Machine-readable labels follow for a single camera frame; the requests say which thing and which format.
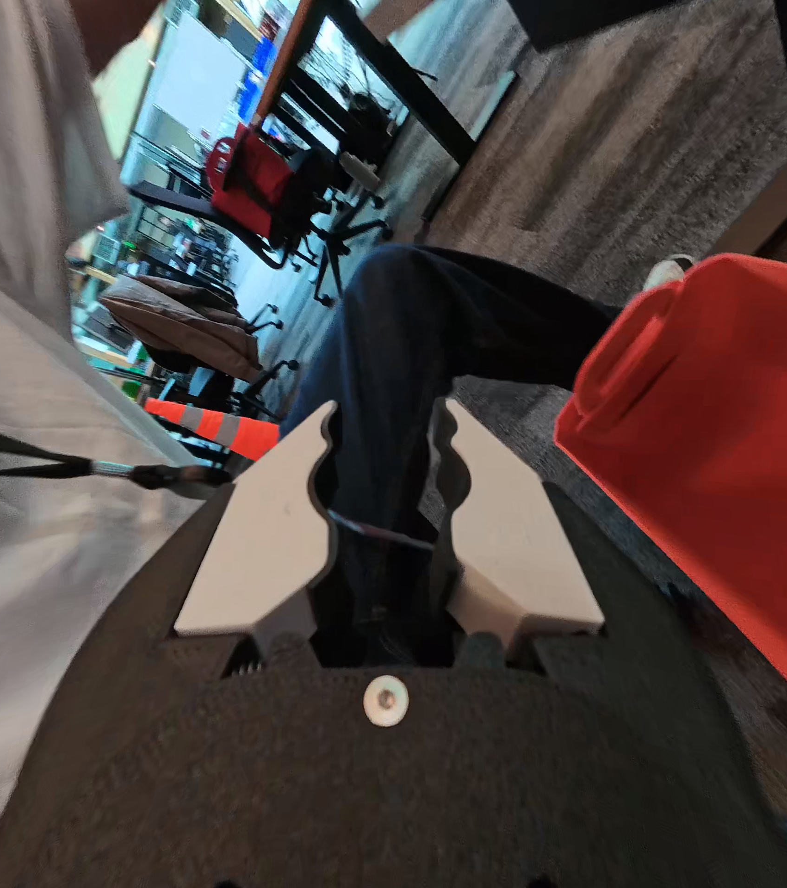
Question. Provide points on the orange striped traffic cone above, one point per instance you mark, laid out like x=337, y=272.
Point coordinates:
x=254, y=437

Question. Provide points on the red office chair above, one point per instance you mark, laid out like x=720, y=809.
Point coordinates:
x=254, y=180

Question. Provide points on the brown jacket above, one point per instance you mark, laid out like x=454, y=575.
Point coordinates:
x=178, y=319

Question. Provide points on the white board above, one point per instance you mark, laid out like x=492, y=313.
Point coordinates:
x=199, y=69

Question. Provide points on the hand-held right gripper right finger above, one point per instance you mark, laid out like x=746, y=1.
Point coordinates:
x=525, y=548

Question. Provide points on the red plastic bin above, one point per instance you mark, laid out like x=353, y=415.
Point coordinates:
x=712, y=416

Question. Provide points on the wooden desk with black legs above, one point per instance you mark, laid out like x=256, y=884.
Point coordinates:
x=400, y=69

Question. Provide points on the black office chair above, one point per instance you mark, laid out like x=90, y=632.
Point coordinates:
x=261, y=385

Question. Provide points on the person's leg in dark trousers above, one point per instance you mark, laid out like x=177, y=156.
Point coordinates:
x=400, y=333

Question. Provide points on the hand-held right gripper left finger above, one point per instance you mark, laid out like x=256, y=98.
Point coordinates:
x=261, y=548

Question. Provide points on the person's white shoe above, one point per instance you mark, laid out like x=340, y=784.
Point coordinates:
x=667, y=270

